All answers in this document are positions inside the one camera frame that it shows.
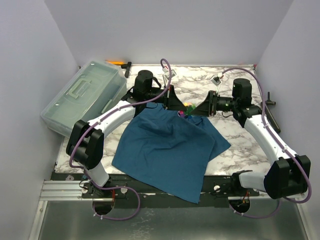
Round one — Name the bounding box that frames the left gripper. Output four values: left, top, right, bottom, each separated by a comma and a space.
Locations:
144, 84, 187, 111

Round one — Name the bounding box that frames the colourful plush flower brooch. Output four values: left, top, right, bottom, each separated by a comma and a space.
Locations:
177, 102, 196, 119

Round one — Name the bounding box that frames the blue t-shirt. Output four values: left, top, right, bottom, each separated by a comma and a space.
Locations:
112, 103, 231, 204

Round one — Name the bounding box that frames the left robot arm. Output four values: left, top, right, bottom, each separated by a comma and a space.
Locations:
66, 67, 183, 198

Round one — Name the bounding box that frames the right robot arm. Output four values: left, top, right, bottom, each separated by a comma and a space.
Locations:
191, 78, 311, 199

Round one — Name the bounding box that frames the black clamp bar right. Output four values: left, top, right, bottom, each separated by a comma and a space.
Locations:
260, 91, 281, 134

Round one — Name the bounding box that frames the orange tool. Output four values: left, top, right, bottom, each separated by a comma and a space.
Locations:
106, 60, 126, 65

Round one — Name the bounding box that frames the clear plastic storage box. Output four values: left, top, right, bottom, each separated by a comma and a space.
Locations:
40, 60, 127, 138

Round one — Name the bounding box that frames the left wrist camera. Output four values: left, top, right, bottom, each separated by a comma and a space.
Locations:
162, 67, 177, 88

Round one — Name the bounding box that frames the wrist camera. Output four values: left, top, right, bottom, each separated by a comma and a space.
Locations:
210, 73, 224, 93
162, 67, 177, 88

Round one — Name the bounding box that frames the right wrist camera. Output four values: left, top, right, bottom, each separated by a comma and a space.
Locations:
210, 73, 224, 93

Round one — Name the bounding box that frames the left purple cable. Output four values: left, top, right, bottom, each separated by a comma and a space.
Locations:
68, 58, 172, 221

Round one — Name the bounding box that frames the purple cable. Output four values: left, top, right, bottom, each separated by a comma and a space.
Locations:
221, 67, 313, 219
68, 58, 172, 221

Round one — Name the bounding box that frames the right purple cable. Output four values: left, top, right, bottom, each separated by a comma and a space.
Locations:
221, 67, 313, 219

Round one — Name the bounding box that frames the aluminium rail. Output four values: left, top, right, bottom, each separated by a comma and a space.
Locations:
39, 179, 305, 202

